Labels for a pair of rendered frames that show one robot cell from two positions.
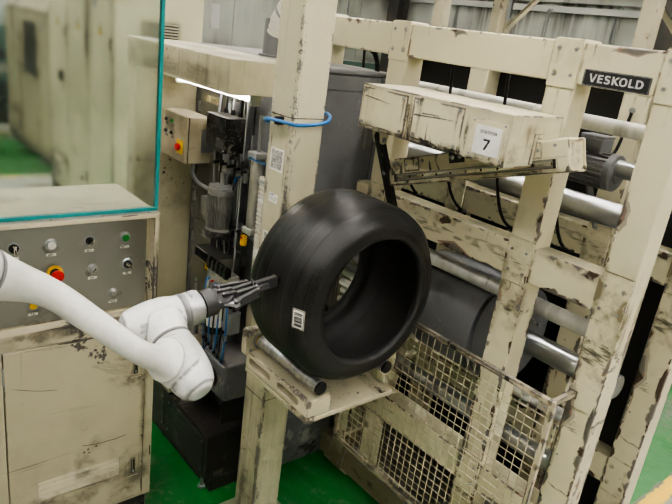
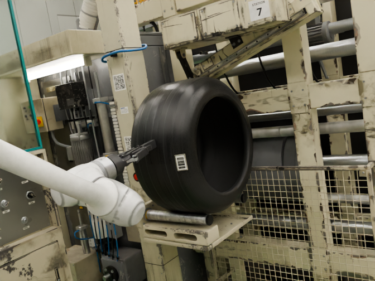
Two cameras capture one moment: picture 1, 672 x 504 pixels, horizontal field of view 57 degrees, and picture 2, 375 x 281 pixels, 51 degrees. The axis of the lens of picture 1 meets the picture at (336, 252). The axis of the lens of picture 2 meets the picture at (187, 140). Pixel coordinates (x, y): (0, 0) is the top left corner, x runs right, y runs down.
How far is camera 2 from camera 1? 0.60 m
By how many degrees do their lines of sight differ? 15
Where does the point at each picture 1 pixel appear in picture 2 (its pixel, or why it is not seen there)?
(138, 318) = not seen: hidden behind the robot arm
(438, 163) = (225, 53)
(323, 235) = (177, 99)
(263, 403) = (163, 267)
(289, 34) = not seen: outside the picture
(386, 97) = (178, 20)
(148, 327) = not seen: hidden behind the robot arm
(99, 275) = (11, 208)
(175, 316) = (95, 172)
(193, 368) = (127, 195)
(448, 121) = (227, 11)
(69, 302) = (14, 153)
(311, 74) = (126, 17)
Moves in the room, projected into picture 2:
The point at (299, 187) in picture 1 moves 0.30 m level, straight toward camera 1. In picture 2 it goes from (140, 96) to (151, 94)
